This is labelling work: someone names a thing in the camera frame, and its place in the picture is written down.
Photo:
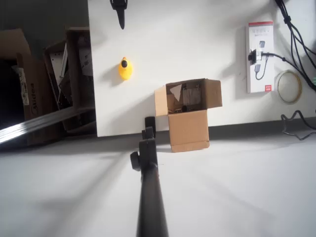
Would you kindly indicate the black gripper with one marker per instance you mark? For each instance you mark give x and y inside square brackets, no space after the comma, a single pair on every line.
[118,6]

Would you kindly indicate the yellow rubber duck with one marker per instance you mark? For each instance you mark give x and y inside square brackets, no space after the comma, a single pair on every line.
[126,72]

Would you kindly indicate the open cardboard box with parts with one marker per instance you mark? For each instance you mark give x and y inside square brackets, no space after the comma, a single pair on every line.
[74,74]

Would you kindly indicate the printed brown cardboard box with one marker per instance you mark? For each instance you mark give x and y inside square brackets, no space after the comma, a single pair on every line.
[37,98]

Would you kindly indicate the white red product box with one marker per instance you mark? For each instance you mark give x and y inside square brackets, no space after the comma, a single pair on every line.
[261,79]

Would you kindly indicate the clear plastic bag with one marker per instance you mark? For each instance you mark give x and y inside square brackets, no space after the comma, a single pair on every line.
[192,95]

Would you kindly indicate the aluminium profile bar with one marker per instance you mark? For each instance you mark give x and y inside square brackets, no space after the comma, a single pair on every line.
[37,122]

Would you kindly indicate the small black white webcam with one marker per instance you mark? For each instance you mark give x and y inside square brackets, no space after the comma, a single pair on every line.
[253,57]

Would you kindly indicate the green terminal connector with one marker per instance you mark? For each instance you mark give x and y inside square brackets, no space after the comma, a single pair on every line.
[314,81]

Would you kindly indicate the white perforated metal bracket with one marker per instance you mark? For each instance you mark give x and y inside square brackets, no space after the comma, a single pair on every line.
[56,61]

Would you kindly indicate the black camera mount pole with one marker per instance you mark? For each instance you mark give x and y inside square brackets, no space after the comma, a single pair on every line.
[150,187]

